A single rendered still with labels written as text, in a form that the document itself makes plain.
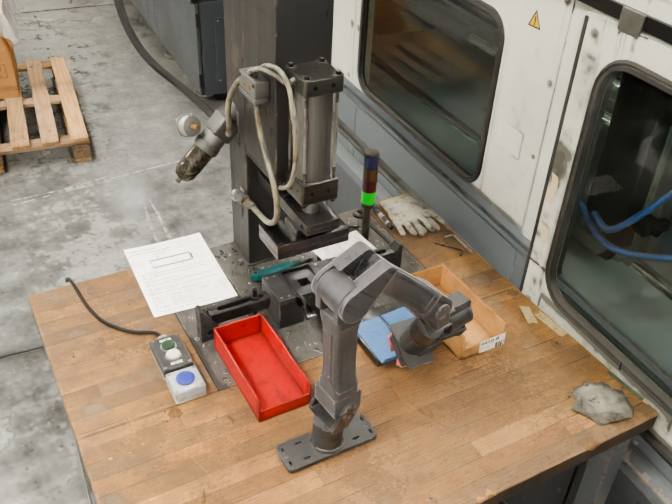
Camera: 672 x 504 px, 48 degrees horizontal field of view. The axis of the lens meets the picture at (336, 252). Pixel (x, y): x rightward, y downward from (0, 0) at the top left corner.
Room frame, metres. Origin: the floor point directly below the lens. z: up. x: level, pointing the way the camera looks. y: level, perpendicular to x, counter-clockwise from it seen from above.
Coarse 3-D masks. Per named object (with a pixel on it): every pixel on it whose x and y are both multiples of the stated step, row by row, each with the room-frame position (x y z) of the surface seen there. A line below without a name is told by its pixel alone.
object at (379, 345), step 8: (368, 320) 1.35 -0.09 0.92; (376, 320) 1.35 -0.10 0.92; (360, 328) 1.32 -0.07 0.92; (368, 328) 1.32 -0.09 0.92; (376, 328) 1.32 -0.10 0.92; (384, 328) 1.33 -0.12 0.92; (368, 336) 1.30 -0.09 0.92; (384, 336) 1.30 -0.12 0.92; (368, 344) 1.27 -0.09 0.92; (376, 344) 1.27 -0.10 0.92; (384, 344) 1.27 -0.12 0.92; (376, 352) 1.24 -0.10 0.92; (384, 352) 1.25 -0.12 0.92; (392, 352) 1.25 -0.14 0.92; (384, 360) 1.20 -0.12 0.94; (392, 360) 1.22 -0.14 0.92
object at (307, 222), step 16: (288, 208) 1.43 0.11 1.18; (320, 208) 1.43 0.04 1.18; (288, 224) 1.41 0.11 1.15; (304, 224) 1.36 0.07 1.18; (320, 224) 1.37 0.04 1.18; (336, 224) 1.39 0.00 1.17; (272, 240) 1.35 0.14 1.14; (288, 240) 1.35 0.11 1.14; (304, 240) 1.36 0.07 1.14; (320, 240) 1.38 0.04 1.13; (336, 240) 1.40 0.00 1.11; (288, 256) 1.34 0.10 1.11
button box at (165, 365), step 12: (84, 300) 1.38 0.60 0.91; (108, 324) 1.30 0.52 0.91; (168, 336) 1.25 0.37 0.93; (156, 348) 1.21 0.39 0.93; (180, 348) 1.22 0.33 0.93; (156, 360) 1.19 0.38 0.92; (168, 360) 1.18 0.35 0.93; (180, 360) 1.18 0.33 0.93; (192, 360) 1.18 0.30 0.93; (168, 372) 1.15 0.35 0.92
